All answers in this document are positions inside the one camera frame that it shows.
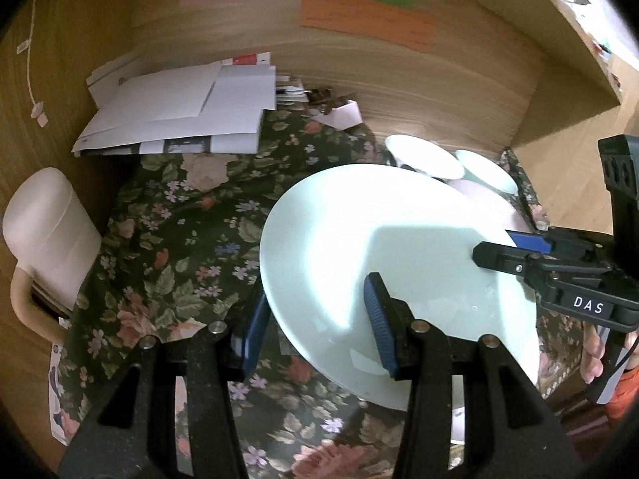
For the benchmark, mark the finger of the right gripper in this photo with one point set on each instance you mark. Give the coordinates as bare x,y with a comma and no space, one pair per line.
498,257
548,244

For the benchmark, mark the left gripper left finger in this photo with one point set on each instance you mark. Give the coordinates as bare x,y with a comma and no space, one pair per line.
255,331

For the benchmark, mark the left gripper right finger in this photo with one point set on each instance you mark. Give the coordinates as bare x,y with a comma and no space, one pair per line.
390,319

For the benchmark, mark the large pale green plate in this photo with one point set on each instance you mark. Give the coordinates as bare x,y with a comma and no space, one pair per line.
333,228

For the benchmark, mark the pale green bowl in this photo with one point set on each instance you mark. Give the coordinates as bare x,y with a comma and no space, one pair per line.
484,171
424,157

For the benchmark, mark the person's right hand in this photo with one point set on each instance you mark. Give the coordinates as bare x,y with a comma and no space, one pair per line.
594,349

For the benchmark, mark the floral black tablecloth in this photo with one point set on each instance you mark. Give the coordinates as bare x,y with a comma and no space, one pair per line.
182,248

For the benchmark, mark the small white open box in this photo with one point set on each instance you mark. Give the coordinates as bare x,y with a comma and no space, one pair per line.
343,117

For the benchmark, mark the stack of white papers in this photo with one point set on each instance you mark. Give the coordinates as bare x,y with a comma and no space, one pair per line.
216,108

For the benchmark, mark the orange sticky paper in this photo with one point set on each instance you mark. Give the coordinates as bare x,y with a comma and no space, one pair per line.
369,18

